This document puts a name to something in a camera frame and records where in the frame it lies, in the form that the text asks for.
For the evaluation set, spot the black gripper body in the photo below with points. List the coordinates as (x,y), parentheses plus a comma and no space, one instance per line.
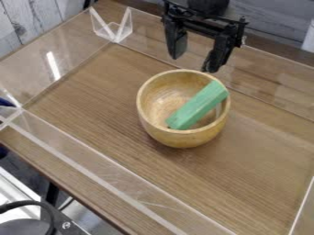
(207,17)

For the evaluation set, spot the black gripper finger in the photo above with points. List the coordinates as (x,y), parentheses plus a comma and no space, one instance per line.
(175,38)
(219,54)

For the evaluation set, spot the green rectangular block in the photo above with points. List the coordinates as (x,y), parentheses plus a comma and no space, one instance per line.
(198,106)

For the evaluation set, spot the light wooden bowl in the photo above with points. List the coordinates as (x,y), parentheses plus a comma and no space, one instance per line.
(163,93)

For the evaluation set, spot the white object at right edge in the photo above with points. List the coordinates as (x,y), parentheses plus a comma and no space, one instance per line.
(309,39)

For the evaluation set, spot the blue object at left edge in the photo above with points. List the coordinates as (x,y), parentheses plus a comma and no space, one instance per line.
(4,102)

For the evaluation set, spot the black table leg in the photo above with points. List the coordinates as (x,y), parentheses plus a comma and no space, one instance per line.
(52,194)

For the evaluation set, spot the clear acrylic tray wall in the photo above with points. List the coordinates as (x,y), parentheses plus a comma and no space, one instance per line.
(245,184)

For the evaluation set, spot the black metal bracket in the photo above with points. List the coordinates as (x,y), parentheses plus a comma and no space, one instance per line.
(64,226)

